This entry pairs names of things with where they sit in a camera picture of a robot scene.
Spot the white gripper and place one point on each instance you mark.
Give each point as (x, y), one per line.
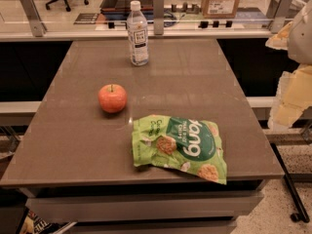
(301, 38)

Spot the clear plastic water bottle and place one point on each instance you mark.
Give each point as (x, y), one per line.
(137, 35)

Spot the cardboard box with label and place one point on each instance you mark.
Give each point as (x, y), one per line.
(219, 9)

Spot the green rice chips bag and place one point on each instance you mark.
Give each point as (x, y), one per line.
(190, 146)

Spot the black floor stand bar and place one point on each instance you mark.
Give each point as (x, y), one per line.
(290, 179)

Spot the red apple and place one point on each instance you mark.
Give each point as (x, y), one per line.
(112, 98)

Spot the grey table drawer front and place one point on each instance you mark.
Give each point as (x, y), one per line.
(145, 206)

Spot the magazine on floor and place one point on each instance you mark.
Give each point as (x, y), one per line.
(31, 223)

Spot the right metal bracket post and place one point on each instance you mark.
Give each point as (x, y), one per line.
(277, 12)

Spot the metal bracket post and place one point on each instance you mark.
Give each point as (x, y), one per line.
(37, 27)
(158, 17)
(277, 12)

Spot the middle metal bracket post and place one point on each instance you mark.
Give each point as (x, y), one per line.
(158, 17)

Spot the left metal bracket post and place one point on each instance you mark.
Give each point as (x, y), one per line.
(37, 27)

